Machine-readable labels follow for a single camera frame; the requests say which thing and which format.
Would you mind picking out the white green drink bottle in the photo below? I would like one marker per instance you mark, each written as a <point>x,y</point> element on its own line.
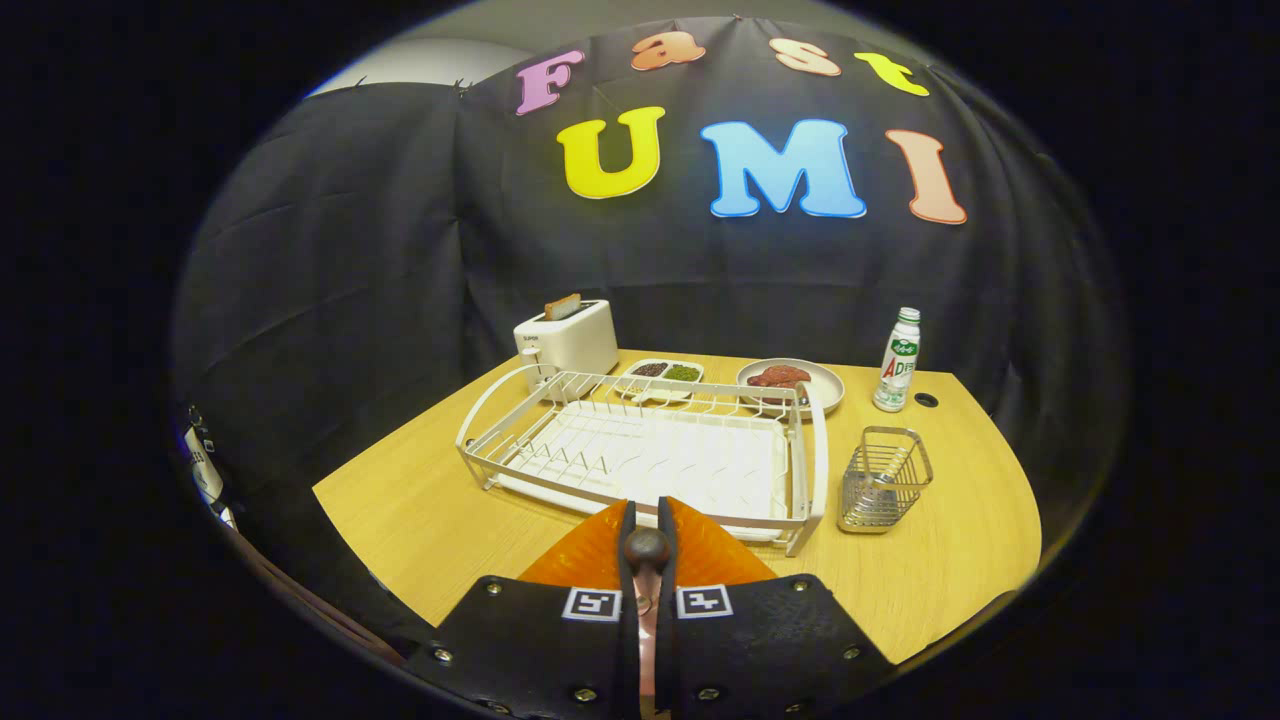
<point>897,365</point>

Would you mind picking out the brown bread slice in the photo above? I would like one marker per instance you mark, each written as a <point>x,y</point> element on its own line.
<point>563,306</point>

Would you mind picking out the white divided dish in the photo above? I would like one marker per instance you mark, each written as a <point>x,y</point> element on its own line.
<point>662,390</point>

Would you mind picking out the white toaster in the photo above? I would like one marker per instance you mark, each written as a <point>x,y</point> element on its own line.
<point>575,345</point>

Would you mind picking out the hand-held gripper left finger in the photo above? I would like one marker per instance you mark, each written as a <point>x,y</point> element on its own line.
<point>627,640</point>

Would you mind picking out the black backdrop cloth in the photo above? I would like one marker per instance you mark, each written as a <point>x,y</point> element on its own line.
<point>350,250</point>

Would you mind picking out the beige plate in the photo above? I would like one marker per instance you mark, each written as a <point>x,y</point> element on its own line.
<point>825,385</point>

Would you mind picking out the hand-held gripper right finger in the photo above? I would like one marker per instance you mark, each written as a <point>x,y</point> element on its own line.
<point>668,650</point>

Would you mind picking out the white printed label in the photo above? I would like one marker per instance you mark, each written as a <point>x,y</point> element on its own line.
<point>205,470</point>

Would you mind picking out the green beans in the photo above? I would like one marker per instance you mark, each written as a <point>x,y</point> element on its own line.
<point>682,373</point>

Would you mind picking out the red raw meat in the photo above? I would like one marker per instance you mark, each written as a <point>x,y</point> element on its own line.
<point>778,377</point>

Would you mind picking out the white drip tray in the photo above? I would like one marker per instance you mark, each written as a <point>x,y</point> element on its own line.
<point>680,460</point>

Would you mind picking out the dark beans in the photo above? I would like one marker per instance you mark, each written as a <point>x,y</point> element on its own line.
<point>650,369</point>

